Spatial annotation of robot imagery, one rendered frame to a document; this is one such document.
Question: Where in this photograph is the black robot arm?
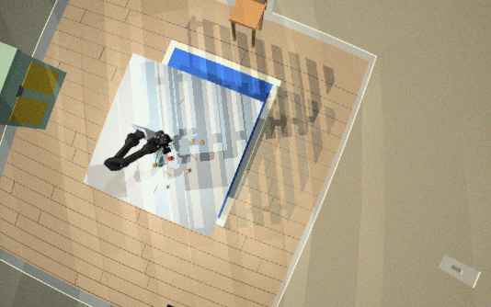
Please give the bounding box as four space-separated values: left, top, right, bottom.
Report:
104 130 172 171

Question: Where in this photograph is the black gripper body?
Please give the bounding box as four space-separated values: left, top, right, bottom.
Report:
155 130 171 154

